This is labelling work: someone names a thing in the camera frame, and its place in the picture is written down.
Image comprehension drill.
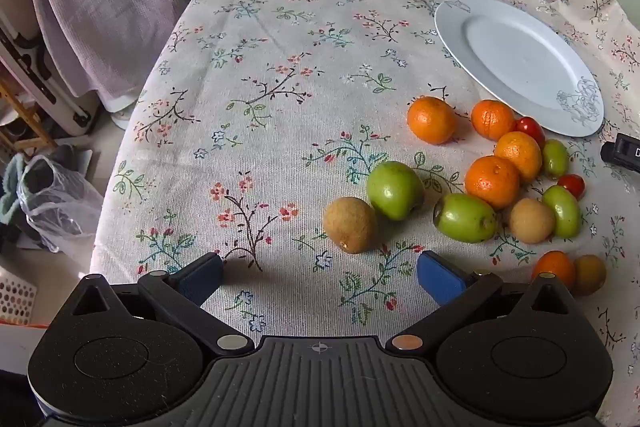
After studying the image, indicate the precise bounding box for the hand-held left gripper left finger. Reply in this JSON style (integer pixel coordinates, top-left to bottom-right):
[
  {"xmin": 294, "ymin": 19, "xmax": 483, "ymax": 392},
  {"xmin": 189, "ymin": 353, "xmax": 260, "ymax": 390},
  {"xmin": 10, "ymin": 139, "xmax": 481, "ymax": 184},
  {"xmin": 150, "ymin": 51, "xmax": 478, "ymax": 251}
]
[{"xmin": 70, "ymin": 252, "xmax": 254, "ymax": 354}]

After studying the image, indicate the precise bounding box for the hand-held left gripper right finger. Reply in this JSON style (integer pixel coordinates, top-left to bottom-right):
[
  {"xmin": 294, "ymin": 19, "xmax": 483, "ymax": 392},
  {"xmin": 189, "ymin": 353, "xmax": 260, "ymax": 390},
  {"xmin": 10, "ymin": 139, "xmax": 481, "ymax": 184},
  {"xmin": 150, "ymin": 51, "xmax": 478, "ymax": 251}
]
[{"xmin": 385, "ymin": 250, "xmax": 578, "ymax": 354}]

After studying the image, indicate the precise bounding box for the red cherry tomato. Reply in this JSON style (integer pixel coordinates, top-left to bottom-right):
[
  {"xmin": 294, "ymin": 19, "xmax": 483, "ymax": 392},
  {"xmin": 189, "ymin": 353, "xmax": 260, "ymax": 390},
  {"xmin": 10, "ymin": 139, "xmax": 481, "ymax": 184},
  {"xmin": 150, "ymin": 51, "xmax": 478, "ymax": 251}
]
[
  {"xmin": 515, "ymin": 117, "xmax": 546, "ymax": 150},
  {"xmin": 557, "ymin": 174, "xmax": 586, "ymax": 200}
]

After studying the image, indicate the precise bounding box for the green jujube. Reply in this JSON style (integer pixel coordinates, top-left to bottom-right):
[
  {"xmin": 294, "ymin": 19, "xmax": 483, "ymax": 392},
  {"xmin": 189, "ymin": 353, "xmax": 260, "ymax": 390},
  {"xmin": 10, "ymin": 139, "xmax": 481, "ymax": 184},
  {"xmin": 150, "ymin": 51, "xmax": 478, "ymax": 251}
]
[
  {"xmin": 542, "ymin": 139, "xmax": 570, "ymax": 180},
  {"xmin": 433, "ymin": 193, "xmax": 499, "ymax": 244},
  {"xmin": 541, "ymin": 185, "xmax": 581, "ymax": 239},
  {"xmin": 366, "ymin": 161, "xmax": 426, "ymax": 222}
]

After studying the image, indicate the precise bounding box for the orange mandarin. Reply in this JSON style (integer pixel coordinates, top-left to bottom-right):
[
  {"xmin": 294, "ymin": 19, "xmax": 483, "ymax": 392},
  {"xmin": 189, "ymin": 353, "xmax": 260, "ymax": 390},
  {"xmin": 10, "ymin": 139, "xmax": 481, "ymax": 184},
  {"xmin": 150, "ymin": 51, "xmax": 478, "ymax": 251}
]
[
  {"xmin": 494, "ymin": 131, "xmax": 544, "ymax": 184},
  {"xmin": 471, "ymin": 99, "xmax": 517, "ymax": 142},
  {"xmin": 465, "ymin": 155, "xmax": 521, "ymax": 211},
  {"xmin": 406, "ymin": 96, "xmax": 458, "ymax": 145},
  {"xmin": 531, "ymin": 250, "xmax": 577, "ymax": 290}
]

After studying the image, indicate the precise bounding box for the brown longan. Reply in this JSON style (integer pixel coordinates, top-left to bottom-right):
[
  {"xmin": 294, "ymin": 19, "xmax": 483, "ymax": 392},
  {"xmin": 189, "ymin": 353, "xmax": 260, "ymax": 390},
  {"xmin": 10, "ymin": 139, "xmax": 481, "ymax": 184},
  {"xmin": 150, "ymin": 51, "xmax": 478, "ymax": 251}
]
[
  {"xmin": 572, "ymin": 254, "xmax": 607, "ymax": 297},
  {"xmin": 322, "ymin": 197, "xmax": 378, "ymax": 254},
  {"xmin": 509, "ymin": 198, "xmax": 556, "ymax": 244}
]

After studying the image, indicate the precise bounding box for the white plate with line drawing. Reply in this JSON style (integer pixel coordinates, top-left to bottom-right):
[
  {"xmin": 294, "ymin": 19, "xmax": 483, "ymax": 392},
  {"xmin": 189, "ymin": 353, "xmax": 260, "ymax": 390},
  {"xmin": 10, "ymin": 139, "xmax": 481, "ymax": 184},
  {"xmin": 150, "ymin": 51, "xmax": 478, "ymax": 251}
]
[{"xmin": 434, "ymin": 0, "xmax": 605, "ymax": 138}]

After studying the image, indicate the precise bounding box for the clear plastic bag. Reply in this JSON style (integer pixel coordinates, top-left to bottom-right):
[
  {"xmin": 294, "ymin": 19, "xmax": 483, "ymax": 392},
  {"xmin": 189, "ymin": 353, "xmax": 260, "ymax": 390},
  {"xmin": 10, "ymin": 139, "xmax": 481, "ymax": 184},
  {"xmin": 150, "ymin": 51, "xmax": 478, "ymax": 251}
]
[{"xmin": 16, "ymin": 155, "xmax": 104, "ymax": 254}]

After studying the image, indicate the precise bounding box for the floral tablecloth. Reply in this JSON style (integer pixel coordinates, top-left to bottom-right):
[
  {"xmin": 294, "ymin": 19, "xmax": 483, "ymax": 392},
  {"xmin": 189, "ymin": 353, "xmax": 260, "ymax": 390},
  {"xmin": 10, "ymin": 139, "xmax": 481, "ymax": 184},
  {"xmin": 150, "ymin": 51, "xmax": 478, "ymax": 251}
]
[{"xmin": 90, "ymin": 0, "xmax": 640, "ymax": 427}]

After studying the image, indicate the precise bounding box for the white perforated basket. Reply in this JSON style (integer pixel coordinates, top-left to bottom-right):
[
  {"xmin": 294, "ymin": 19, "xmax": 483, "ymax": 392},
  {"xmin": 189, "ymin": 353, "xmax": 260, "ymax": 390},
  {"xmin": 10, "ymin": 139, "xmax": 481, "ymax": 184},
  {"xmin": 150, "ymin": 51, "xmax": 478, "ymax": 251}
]
[{"xmin": 0, "ymin": 266, "xmax": 39, "ymax": 324}]

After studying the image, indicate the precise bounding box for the grey green cloth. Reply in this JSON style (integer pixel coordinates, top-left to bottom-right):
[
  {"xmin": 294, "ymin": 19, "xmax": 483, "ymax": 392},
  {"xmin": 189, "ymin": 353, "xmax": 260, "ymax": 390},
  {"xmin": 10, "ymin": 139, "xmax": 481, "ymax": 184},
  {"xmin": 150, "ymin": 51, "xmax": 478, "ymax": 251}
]
[{"xmin": 0, "ymin": 153, "xmax": 32, "ymax": 226}]

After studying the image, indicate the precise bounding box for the wooden rack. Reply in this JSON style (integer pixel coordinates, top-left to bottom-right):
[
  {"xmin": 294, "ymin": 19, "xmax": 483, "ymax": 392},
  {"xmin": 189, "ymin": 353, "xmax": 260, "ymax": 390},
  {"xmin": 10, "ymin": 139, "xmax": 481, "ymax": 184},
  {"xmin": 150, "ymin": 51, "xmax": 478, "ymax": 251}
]
[{"xmin": 0, "ymin": 74, "xmax": 57, "ymax": 154}]

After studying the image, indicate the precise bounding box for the white hard case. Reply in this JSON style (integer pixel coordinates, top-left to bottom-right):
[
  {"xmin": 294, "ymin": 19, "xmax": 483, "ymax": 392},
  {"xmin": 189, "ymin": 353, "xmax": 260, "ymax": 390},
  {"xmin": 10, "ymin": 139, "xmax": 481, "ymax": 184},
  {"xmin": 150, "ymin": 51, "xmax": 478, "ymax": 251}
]
[{"xmin": 0, "ymin": 7, "xmax": 101, "ymax": 138}]

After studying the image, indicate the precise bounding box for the lilac waffle cloth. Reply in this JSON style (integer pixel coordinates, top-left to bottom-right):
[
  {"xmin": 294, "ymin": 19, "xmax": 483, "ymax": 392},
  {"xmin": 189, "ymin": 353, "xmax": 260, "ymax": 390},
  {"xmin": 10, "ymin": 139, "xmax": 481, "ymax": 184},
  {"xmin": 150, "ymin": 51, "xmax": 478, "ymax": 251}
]
[{"xmin": 25, "ymin": 0, "xmax": 221, "ymax": 110}]

